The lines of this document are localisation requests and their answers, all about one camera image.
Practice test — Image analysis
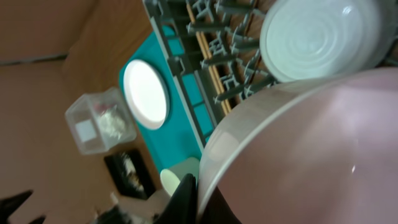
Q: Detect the pale green cup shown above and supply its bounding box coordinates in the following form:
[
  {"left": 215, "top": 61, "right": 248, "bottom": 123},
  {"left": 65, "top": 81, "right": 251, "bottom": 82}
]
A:
[{"left": 160, "top": 157, "right": 200, "bottom": 197}]

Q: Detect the pink bowl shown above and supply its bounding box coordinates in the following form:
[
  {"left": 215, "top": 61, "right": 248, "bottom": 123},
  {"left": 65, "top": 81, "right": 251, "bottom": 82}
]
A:
[{"left": 197, "top": 67, "right": 397, "bottom": 223}]

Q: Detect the white rice pile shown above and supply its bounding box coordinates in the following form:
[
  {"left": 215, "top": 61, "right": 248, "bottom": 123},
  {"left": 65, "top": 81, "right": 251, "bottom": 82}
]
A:
[{"left": 122, "top": 153, "right": 144, "bottom": 191}]

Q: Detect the clear plastic bin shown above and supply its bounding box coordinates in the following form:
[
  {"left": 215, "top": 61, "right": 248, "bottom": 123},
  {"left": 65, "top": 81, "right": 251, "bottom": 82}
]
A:
[{"left": 65, "top": 87, "right": 137, "bottom": 155}]

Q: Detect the black tray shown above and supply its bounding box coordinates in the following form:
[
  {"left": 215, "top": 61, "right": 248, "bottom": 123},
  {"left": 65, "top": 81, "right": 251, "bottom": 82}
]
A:
[{"left": 104, "top": 149, "right": 156, "bottom": 200}]

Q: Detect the white napkin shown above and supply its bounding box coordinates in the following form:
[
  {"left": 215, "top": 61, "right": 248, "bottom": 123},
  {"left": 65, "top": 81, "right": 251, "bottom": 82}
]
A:
[{"left": 98, "top": 106, "right": 127, "bottom": 140}]

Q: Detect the grey dish rack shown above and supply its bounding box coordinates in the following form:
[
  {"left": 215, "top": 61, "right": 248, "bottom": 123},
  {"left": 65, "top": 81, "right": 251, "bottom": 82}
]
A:
[{"left": 142, "top": 0, "right": 398, "bottom": 144}]

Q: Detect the grey bowl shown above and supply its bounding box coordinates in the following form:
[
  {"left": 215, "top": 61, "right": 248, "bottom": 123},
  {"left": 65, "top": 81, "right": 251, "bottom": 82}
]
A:
[{"left": 259, "top": 0, "right": 397, "bottom": 82}]

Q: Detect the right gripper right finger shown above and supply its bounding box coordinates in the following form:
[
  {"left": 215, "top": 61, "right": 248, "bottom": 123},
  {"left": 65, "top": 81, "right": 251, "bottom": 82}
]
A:
[{"left": 154, "top": 174, "right": 241, "bottom": 224}]

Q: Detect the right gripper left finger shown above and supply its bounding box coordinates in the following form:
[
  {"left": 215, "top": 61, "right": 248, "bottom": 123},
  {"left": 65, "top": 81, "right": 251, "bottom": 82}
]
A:
[{"left": 1, "top": 190, "right": 34, "bottom": 224}]

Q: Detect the large pink plate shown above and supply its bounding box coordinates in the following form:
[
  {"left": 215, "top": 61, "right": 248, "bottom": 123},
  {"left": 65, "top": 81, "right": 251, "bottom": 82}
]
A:
[{"left": 123, "top": 59, "right": 170, "bottom": 130}]

